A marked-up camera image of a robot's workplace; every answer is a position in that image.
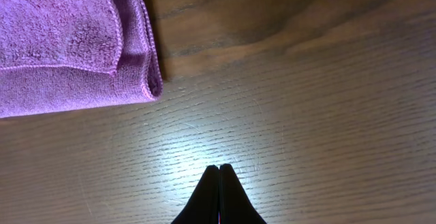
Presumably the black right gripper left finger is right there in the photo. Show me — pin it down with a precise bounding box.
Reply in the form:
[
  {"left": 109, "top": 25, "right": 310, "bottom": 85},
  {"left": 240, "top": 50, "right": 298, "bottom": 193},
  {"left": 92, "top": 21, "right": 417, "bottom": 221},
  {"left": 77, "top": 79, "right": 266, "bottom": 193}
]
[{"left": 172, "top": 165, "right": 219, "bottom": 224}]

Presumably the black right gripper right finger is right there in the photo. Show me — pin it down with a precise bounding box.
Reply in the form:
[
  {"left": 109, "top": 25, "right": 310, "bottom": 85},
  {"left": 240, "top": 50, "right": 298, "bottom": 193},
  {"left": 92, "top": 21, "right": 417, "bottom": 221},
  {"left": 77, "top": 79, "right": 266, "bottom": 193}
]
[{"left": 219, "top": 164, "right": 266, "bottom": 224}]

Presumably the purple cloth with white tag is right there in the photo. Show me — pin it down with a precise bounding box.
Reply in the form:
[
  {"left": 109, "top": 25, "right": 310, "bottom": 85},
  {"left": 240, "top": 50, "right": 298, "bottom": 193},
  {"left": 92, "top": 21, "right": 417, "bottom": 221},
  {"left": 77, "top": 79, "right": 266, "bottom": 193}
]
[{"left": 1, "top": 0, "right": 163, "bottom": 118}]

